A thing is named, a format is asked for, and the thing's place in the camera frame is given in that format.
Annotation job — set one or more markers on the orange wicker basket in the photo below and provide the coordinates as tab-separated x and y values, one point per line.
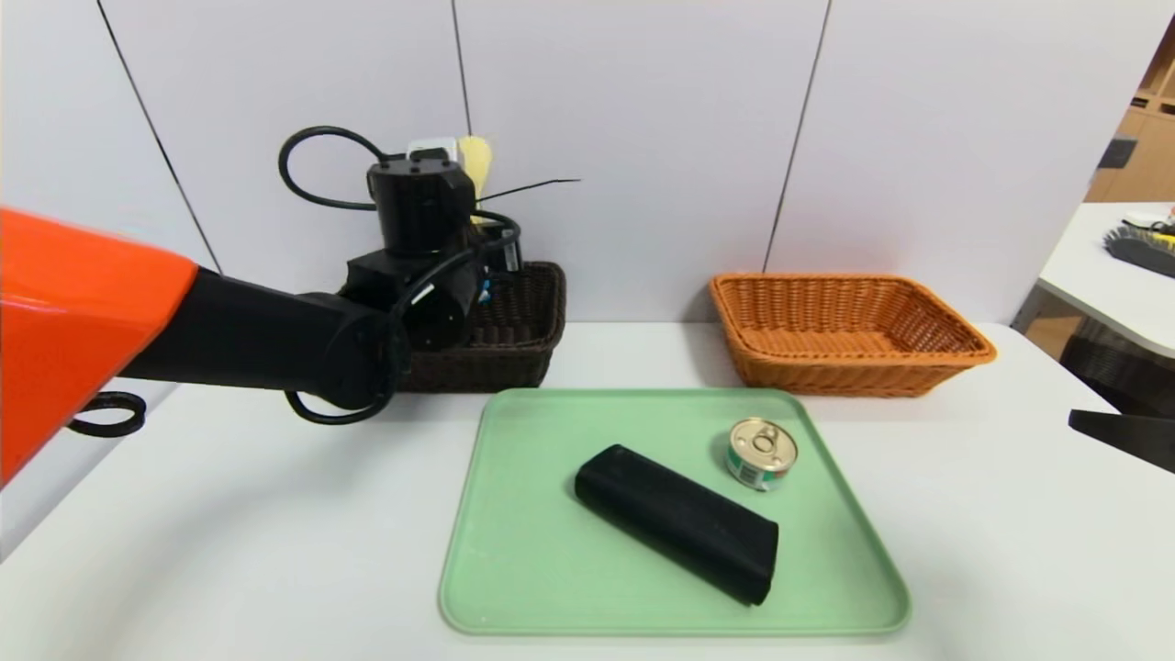
840	376

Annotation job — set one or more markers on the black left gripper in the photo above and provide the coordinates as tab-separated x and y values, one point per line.
422	207

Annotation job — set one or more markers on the light wooden shelf unit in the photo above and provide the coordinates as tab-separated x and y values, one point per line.
1147	165

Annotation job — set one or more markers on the light green plastic tray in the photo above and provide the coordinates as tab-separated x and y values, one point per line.
551	551

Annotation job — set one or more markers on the black bristle brush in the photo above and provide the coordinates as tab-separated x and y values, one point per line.
1143	252

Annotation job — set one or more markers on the dark brown wicker basket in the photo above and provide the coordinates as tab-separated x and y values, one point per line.
523	349

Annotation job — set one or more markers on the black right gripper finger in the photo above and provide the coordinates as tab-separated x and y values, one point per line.
1134	436

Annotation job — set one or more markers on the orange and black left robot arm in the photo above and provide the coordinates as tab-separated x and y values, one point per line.
229	330

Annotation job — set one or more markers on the small tin can with pull-tab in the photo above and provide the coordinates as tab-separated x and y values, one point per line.
762	454

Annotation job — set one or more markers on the dark woven bin under table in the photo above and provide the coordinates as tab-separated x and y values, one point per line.
1120	367

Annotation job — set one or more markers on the small dark grey box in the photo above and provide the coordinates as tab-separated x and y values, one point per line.
1114	151

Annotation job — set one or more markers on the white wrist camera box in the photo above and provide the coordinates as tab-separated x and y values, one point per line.
431	149

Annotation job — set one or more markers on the white side table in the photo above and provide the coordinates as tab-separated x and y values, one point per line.
1115	285

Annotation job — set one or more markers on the black rectangular soft case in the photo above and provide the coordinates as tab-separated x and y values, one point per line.
679	519

